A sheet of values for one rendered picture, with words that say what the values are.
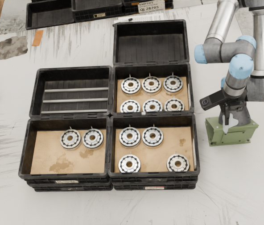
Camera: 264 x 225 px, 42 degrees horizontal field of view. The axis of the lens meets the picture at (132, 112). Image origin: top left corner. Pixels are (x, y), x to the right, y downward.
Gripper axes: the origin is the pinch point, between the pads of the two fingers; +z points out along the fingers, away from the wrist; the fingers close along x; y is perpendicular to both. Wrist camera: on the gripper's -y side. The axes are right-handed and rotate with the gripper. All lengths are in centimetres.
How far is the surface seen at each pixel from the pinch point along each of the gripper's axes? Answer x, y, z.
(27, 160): 6, -86, 21
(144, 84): 37.5, -24.6, 18.0
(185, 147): 0.4, -12.0, 22.4
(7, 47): 97, -103, 35
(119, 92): 38, -38, 22
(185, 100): 25.5, -5.7, 20.9
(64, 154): 8, -70, 25
